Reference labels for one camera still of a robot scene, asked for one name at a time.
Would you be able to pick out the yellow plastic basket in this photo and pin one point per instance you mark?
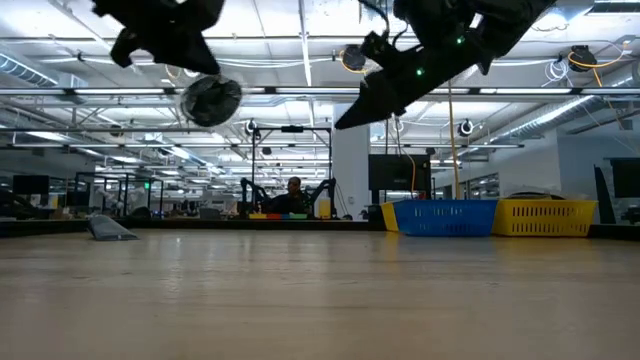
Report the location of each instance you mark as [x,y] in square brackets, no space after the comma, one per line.
[545,217]
[389,217]

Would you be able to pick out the grey toiletry tube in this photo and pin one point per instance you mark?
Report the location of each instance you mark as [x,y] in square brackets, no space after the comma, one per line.
[112,230]

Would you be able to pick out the small red background bin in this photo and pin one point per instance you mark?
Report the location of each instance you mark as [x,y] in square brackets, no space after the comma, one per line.
[274,216]

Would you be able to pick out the blue plastic basket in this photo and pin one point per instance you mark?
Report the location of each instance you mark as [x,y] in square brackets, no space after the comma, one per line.
[445,217]

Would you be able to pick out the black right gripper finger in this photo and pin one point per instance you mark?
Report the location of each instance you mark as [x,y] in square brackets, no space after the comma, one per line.
[375,107]

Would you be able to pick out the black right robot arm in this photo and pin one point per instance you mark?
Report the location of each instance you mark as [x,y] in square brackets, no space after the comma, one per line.
[515,15]

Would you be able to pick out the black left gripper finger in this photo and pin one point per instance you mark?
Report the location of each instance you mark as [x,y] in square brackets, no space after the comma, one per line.
[209,57]
[180,52]

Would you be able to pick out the black background station frame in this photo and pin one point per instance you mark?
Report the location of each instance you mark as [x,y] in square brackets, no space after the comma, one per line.
[292,129]

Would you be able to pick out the background black robot arm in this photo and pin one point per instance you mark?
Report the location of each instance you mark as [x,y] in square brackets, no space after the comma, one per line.
[252,195]
[325,192]

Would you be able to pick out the white square pillar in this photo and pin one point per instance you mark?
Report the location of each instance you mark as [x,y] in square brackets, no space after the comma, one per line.
[350,160]

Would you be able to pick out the black wall screen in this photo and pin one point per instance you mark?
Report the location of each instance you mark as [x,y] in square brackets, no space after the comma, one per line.
[400,172]

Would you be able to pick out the silver ventilation duct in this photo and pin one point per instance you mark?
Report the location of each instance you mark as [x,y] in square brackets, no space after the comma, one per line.
[30,70]
[550,117]

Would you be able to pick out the person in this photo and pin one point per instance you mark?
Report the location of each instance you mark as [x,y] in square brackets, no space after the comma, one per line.
[292,202]

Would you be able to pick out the yellow background container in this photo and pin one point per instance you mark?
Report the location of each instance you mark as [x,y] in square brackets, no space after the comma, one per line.
[325,209]

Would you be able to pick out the black background monitor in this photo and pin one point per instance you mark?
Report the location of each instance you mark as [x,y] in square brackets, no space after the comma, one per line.
[627,177]
[30,185]

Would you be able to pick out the black aluminium table frame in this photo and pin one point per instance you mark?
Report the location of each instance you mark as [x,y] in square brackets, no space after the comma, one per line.
[200,225]

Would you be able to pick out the small green background bin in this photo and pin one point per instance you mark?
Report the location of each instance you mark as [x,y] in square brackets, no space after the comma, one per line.
[298,216]

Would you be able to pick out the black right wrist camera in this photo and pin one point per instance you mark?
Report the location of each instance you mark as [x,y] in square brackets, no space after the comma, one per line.
[380,47]

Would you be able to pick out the small yellow background bin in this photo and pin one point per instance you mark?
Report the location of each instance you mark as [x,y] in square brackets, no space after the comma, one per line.
[257,216]

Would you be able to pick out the long ceiling light strip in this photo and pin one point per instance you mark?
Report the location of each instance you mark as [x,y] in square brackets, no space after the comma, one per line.
[300,91]

